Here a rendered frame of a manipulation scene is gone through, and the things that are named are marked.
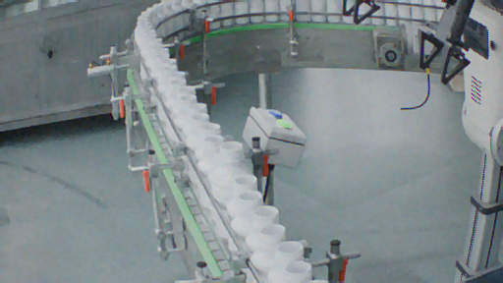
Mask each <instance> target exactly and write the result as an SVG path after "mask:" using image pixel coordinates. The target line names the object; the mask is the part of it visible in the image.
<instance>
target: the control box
mask: <svg viewBox="0 0 503 283"><path fill-rule="evenodd" d="M268 111H269V110H265V109H260V108H256V107H252V108H251V113H250V116H249V119H248V122H247V125H246V128H245V131H244V132H243V135H242V138H243V139H245V141H246V142H247V144H248V145H252V138H253V137H259V138H261V140H260V145H261V147H262V150H263V151H266V150H273V148H279V150H280V154H279V155H271V156H269V158H268V160H267V166H268V175H267V177H266V185H265V191H264V196H263V201H264V203H265V202H266V198H267V193H268V187H269V179H270V171H273V170H274V167H276V164H277V166H281V167H286V168H291V169H297V166H298V163H299V161H300V158H301V155H302V152H303V148H304V144H305V142H306V139H307V138H306V136H305V135H304V134H303V132H302V131H301V130H300V129H299V128H298V127H297V126H296V125H295V124H294V123H292V121H291V120H290V119H289V118H288V116H287V115H286V114H284V113H282V114H283V116H282V117H277V116H273V115H271V114H269V113H268ZM278 120H284V121H287V122H289V123H290V124H291V128H288V127H284V126H281V125H279V124H278V123H277V121H278Z"/></svg>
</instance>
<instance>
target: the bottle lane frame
mask: <svg viewBox="0 0 503 283"><path fill-rule="evenodd" d="M128 79H129V85H130V93H131V95H135V94H138V93H139V90H138V88H137V87H136V84H135V82H134V78H133V77H132V76H130V77H128ZM132 106H133V107H132V109H133V113H132V117H133V128H134V129H133V136H134V139H135V141H136V144H137V146H138V149H145V148H146V142H145V140H146V137H148V138H149V148H150V149H154V150H156V160H157V162H158V164H164V163H168V161H167V159H166V156H165V155H164V152H163V149H162V147H161V143H159V141H158V137H157V134H156V133H155V131H154V128H153V126H152V124H151V121H150V119H149V117H148V115H147V114H145V113H144V111H143V107H144V103H143V102H142V99H141V98H137V99H134V100H132ZM139 154H140V159H141V161H142V165H143V166H146V160H147V151H146V152H139ZM174 179H176V177H175V174H174V172H173V169H165V170H159V177H158V189H159V196H160V201H161V209H162V200H163V201H164V200H165V201H166V203H167V206H168V208H169V211H170V216H171V222H172V228H173V231H177V230H179V229H180V222H179V219H181V218H180V215H182V216H183V218H184V229H185V231H184V232H183V231H182V233H180V234H174V243H175V245H176V248H177V249H179V248H181V247H182V246H183V244H182V238H183V234H184V235H185V237H186V244H187V249H186V250H183V251H181V252H180V255H181V258H182V260H183V263H184V266H185V267H186V270H187V271H188V272H189V274H190V276H191V278H192V279H196V277H195V270H196V263H197V262H199V261H206V262H207V264H208V266H207V270H208V274H209V276H210V277H218V276H224V272H226V271H222V270H221V268H220V266H219V263H218V261H217V260H216V259H215V258H214V256H213V252H212V251H211V249H210V247H209V245H208V243H207V242H206V240H205V238H204V236H203V234H204V233H202V232H200V230H199V227H198V225H199V224H197V223H196V220H195V215H193V213H192V211H191V208H190V207H189V206H188V204H187V201H186V199H185V197H184V195H183V191H181V190H178V188H177V186H176V184H174Z"/></svg>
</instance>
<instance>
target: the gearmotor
mask: <svg viewBox="0 0 503 283"><path fill-rule="evenodd" d="M419 28H420V29H422V30H423V31H425V32H426V31H430V32H431V33H433V34H435V33H436V31H435V30H433V29H430V28H428V27H426V26H425V25H423V24H415V23H412V24H408V23H403V24H401V26H400V30H398V29H391V28H376V29H373V30H372V32H373V44H374V49H373V57H374V60H375V61H374V63H376V69H377V71H382V70H391V71H405V53H406V54H407V55H409V54H411V55H419V43H418V33H417V30H418V29H419ZM424 42H425V44H424V54H423V56H425V60H426V59H427V56H428V55H429V53H430V52H431V49H433V44H432V43H431V42H429V41H427V40H425V41H424ZM443 49H444V47H443V48H442V50H440V52H439V53H438V55H436V57H441V58H443V53H444V52H443ZM427 79H428V91H427V93H428V95H427V97H426V99H425V102H424V103H423V104H422V105H418V106H415V107H411V108H401V110H412V109H416V108H420V107H421V106H424V105H425V103H426V102H427V100H428V96H429V94H430V87H429V65H428V66H427Z"/></svg>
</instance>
